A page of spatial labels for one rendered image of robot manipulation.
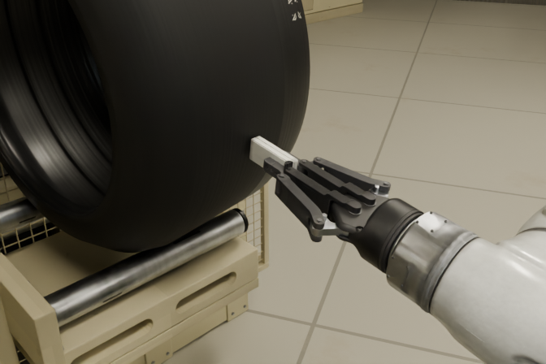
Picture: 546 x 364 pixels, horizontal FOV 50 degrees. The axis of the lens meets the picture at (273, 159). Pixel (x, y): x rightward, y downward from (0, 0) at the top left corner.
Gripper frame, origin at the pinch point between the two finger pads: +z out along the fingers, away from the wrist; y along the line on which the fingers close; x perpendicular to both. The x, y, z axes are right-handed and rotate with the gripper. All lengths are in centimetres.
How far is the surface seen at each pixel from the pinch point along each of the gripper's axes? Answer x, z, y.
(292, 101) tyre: -4.0, 4.4, -7.3
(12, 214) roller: 25, 40, 18
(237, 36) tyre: -14.2, 5.8, 1.9
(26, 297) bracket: 17.8, 13.8, 26.9
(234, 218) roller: 20.9, 13.4, -6.9
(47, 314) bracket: 17.5, 9.3, 26.3
